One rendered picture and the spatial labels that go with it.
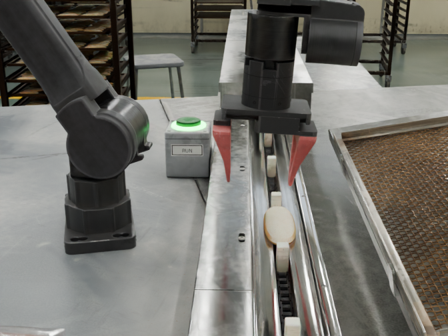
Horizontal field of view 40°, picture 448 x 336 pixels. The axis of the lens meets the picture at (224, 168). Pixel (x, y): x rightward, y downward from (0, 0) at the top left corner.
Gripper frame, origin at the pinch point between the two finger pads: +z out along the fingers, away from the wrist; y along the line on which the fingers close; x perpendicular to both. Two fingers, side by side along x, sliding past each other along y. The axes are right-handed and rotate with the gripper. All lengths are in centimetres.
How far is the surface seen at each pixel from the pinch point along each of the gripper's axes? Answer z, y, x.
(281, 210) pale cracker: 4.4, -3.0, -0.1
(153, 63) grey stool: 50, 54, -300
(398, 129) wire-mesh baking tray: -1.5, -21.2, -19.1
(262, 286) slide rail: 5.3, -0.3, 16.5
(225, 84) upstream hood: -0.5, 5.4, -45.1
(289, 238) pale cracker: 4.6, -3.5, 7.1
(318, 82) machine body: 8, -19, -92
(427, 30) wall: 71, -227, -699
